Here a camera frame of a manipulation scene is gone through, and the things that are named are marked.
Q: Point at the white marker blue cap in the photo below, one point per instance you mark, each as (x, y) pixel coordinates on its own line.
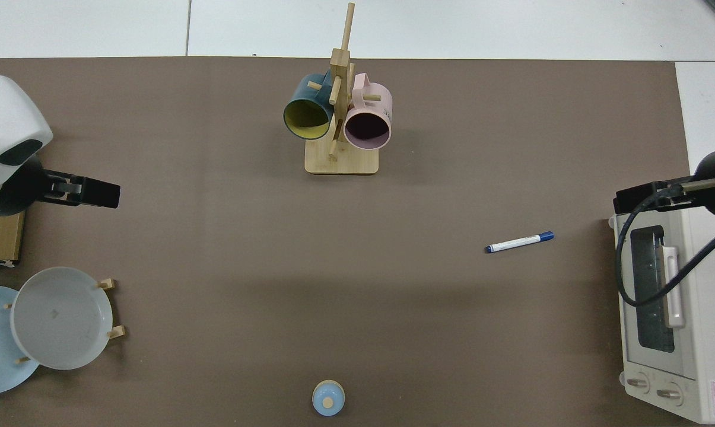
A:
(517, 242)

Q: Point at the wooden plate rack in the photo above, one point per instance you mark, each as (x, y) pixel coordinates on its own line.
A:
(106, 284)

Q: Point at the grey plate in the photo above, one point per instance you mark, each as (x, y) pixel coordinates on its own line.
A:
(60, 320)

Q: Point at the brown table cloth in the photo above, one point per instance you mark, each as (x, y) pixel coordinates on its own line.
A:
(226, 249)

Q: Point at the pale toaster oven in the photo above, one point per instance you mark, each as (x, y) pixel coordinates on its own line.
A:
(701, 332)

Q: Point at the dark blue cup yellow inside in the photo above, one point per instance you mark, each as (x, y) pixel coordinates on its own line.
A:
(305, 98)

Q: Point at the wooden cup stand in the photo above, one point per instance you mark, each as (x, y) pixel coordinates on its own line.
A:
(340, 163)

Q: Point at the pink cup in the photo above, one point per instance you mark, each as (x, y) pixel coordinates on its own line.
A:
(376, 104)

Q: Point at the small blue round bell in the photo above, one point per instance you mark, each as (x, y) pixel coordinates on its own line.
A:
(328, 398)

